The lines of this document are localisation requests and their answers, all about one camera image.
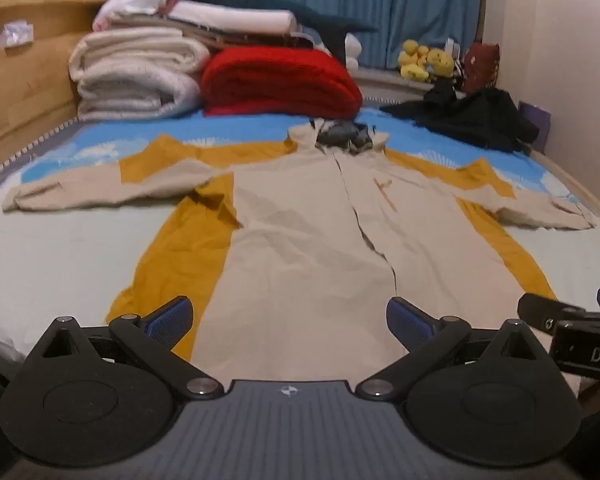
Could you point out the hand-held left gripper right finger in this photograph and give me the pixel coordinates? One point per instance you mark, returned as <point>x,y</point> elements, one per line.
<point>405,320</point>

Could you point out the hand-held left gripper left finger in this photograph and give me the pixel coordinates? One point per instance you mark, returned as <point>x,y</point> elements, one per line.
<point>172,317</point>

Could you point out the beige and mustard jacket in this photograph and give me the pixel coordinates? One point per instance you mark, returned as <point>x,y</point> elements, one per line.
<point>300,220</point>

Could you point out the pile of black clothes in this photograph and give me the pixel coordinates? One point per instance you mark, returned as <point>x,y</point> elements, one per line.
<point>470,115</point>

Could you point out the blue and white bed sheet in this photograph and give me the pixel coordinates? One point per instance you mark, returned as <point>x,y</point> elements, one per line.
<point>55,260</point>

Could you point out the grey window ledge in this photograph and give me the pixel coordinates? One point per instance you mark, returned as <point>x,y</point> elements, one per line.
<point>390,87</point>

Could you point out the folded white quilt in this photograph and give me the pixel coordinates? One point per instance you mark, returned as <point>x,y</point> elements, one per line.
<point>130,75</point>

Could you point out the folded red blanket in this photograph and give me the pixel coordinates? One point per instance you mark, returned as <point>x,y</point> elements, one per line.
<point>280,82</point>

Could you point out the yellow plush toy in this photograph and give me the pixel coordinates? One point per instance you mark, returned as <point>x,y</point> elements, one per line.
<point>412,60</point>
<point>440,62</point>

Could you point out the wooden headboard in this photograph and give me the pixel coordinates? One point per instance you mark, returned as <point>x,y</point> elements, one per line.
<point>25,90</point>

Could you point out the small white plush toy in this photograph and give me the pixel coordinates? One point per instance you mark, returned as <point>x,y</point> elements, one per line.
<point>353,50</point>

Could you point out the folded white cloth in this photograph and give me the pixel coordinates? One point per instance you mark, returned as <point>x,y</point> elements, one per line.
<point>235,17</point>

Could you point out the blue curtain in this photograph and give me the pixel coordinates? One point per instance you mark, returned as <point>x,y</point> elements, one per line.
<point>380,0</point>

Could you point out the clear plastic bag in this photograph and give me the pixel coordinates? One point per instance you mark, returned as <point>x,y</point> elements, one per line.
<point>10,34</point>

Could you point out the wooden bed rail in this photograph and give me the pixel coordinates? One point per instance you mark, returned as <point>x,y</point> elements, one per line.
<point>585,190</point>

